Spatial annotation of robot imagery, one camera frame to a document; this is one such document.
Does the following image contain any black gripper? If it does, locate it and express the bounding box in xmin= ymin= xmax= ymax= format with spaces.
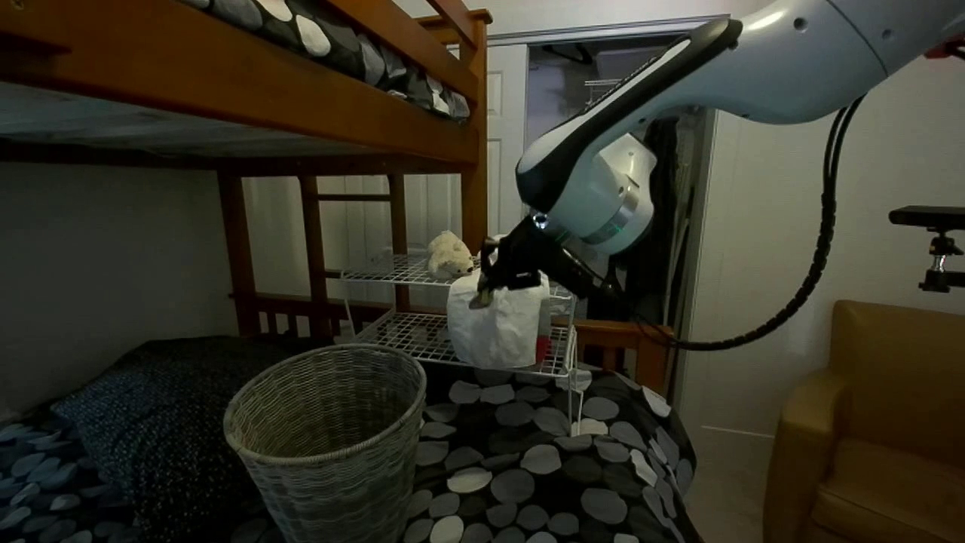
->
xmin=474 ymin=213 xmax=581 ymax=302

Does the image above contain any white draped towel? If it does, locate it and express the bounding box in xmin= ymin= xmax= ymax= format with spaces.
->
xmin=444 ymin=266 xmax=555 ymax=375

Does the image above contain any cream crumpled cloth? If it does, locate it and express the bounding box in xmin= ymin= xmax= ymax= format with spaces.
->
xmin=426 ymin=228 xmax=481 ymax=284

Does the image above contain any white closet door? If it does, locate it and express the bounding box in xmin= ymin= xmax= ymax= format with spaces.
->
xmin=486 ymin=41 xmax=531 ymax=241

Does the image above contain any small wooden chair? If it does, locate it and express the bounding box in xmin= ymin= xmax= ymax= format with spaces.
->
xmin=574 ymin=318 xmax=678 ymax=398

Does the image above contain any grey spotted black comforter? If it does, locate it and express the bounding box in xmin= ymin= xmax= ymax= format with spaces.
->
xmin=0 ymin=359 xmax=705 ymax=543

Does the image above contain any grey woven wicker basket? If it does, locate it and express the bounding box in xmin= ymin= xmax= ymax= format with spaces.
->
xmin=221 ymin=343 xmax=431 ymax=543

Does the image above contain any spotted bunk mattress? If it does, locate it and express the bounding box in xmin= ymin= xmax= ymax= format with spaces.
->
xmin=185 ymin=0 xmax=477 ymax=125

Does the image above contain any dark speckled pillow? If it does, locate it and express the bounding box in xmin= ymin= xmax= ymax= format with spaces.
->
xmin=49 ymin=336 xmax=305 ymax=536

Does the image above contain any tan armchair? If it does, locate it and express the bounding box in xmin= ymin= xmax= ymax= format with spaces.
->
xmin=761 ymin=297 xmax=965 ymax=543

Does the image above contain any white wire shelf rack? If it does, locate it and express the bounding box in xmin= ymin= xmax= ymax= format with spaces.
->
xmin=336 ymin=251 xmax=596 ymax=424

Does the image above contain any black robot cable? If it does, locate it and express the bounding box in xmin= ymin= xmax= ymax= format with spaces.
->
xmin=599 ymin=95 xmax=871 ymax=357

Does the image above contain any wooden bunk bed frame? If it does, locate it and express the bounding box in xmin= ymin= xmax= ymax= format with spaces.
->
xmin=0 ymin=0 xmax=496 ymax=348

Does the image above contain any black camera on mount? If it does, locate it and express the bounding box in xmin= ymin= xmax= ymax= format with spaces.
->
xmin=888 ymin=202 xmax=965 ymax=299

